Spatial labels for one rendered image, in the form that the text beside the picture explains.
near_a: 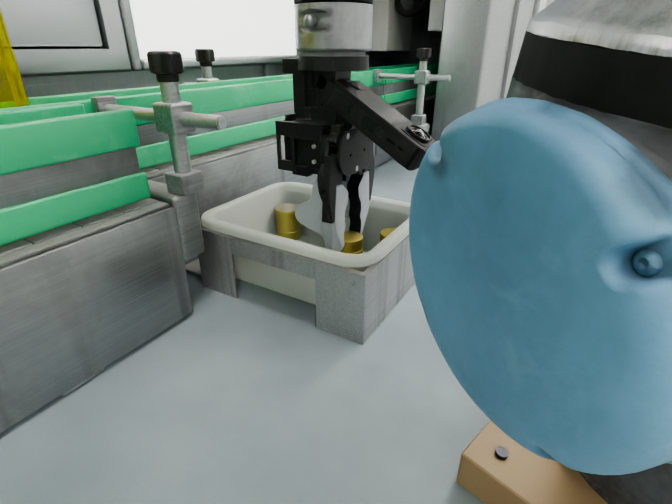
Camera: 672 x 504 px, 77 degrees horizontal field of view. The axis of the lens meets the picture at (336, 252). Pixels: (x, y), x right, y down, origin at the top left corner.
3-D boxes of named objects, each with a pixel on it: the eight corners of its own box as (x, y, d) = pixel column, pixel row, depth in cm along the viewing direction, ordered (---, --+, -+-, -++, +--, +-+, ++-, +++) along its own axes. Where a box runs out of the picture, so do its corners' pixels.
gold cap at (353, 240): (368, 266, 52) (369, 233, 50) (353, 278, 49) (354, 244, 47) (343, 259, 53) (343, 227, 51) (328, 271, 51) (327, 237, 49)
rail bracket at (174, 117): (130, 172, 48) (103, 50, 42) (242, 196, 40) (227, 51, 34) (105, 178, 45) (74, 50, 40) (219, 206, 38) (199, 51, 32)
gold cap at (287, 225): (303, 204, 59) (304, 232, 61) (278, 202, 60) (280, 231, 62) (296, 213, 56) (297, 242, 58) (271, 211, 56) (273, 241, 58)
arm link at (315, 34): (386, 6, 41) (343, -1, 35) (384, 58, 43) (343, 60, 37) (322, 9, 45) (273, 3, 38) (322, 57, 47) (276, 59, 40)
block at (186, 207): (153, 232, 50) (141, 174, 47) (211, 250, 46) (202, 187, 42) (126, 243, 47) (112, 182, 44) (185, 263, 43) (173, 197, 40)
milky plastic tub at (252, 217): (286, 233, 64) (283, 178, 61) (426, 269, 54) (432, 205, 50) (200, 283, 51) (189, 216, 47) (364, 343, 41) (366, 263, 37)
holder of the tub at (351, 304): (259, 230, 67) (255, 182, 64) (423, 272, 54) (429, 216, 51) (172, 275, 54) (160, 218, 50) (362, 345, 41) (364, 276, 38)
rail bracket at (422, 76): (376, 150, 102) (381, 47, 92) (444, 159, 94) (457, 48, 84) (368, 154, 98) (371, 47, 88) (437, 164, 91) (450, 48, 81)
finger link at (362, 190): (332, 225, 56) (325, 160, 51) (372, 235, 54) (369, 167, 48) (320, 237, 54) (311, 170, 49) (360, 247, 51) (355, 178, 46)
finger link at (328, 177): (335, 216, 48) (342, 138, 45) (348, 219, 47) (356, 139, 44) (311, 223, 44) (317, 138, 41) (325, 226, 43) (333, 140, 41)
